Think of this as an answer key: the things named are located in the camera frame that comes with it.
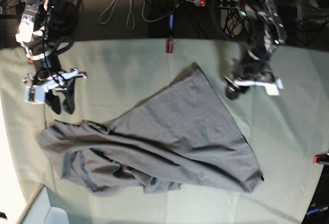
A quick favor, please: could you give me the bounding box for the grey t-shirt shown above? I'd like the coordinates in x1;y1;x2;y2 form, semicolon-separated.
36;63;263;197

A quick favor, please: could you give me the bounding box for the red clamp right edge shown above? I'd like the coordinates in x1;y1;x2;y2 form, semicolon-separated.
313;154;329;166

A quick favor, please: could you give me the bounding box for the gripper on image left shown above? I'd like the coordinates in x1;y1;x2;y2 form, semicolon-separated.
23;68;87;115

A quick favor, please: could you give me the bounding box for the white looped cable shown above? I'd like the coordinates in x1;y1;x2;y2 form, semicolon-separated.
77;0;137;31

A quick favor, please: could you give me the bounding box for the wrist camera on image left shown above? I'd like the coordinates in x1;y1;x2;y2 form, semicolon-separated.
24;85;48;104

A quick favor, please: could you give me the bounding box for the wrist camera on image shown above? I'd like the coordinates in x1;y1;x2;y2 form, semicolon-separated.
24;85;48;104
264;78;284;96

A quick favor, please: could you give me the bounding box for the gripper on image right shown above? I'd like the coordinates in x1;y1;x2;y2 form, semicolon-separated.
225;59;277;100

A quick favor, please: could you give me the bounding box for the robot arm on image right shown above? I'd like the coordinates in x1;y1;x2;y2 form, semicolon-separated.
225;0;286;100

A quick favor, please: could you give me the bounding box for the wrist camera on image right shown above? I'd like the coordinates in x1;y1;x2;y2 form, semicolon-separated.
264;78;284;96

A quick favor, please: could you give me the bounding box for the green table cloth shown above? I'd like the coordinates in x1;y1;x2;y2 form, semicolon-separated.
1;39;328;223

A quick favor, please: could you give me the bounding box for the black power strip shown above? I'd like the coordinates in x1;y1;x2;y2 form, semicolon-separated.
193;0;237;9

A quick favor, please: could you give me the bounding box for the red clamp top centre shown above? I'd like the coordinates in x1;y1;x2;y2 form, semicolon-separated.
164;14;175;55

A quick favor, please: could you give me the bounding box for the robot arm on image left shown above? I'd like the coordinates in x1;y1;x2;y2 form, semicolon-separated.
15;0;87;115

